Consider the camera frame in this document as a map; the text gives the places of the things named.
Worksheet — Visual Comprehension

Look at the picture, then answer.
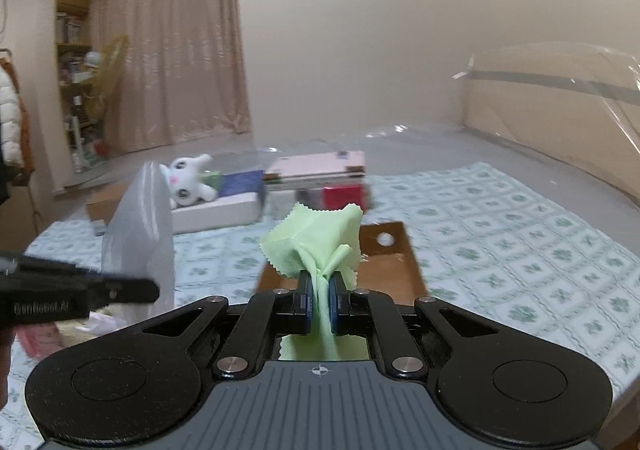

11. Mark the small green box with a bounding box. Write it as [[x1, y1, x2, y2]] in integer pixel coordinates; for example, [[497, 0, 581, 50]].
[[200, 170, 224, 191]]

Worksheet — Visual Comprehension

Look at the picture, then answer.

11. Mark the cluttered wooden shelf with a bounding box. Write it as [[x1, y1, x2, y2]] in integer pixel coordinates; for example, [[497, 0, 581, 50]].
[[54, 0, 106, 173]]

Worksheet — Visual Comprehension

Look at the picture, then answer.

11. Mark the purple tissue pack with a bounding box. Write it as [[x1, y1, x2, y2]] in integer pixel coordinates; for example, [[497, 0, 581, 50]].
[[55, 309, 126, 343]]

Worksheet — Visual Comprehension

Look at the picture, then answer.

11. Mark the open cardboard tray box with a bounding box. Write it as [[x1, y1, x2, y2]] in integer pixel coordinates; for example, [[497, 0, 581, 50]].
[[257, 222, 426, 305]]

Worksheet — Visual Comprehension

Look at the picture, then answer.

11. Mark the stack of books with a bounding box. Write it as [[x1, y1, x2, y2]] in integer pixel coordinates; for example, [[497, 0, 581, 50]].
[[262, 151, 368, 210]]

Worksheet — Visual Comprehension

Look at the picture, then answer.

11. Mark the pink lidded cup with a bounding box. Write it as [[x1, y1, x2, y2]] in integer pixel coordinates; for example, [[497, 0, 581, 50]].
[[14, 323, 64, 361]]

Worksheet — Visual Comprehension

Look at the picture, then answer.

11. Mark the floral patterned tablecloth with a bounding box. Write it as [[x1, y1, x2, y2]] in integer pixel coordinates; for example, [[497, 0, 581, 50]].
[[1, 163, 639, 449]]

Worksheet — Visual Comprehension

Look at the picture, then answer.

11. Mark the long white blue box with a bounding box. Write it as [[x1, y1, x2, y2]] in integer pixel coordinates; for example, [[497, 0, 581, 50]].
[[171, 170, 266, 234]]

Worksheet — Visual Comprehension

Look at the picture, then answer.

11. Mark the translucent plastic bag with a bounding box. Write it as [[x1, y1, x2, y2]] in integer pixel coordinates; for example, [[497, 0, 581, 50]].
[[101, 162, 175, 325]]

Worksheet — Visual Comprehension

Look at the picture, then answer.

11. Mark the beige curtain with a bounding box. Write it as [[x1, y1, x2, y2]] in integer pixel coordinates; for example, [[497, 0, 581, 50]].
[[89, 0, 250, 153]]

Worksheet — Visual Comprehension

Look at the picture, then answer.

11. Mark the white plush bunny toy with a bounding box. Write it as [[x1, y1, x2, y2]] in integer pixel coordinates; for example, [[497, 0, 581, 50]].
[[160, 154, 218, 209]]

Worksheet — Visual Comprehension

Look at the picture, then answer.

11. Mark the green microfiber cloth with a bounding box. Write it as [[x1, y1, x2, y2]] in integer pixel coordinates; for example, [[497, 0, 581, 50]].
[[260, 203, 369, 361]]

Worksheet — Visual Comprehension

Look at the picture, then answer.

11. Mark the white puffer jacket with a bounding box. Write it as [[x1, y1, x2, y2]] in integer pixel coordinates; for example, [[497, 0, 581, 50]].
[[0, 68, 24, 168]]

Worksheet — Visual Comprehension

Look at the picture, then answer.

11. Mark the small brown cardboard box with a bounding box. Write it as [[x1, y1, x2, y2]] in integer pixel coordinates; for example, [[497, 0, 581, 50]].
[[85, 182, 129, 236]]

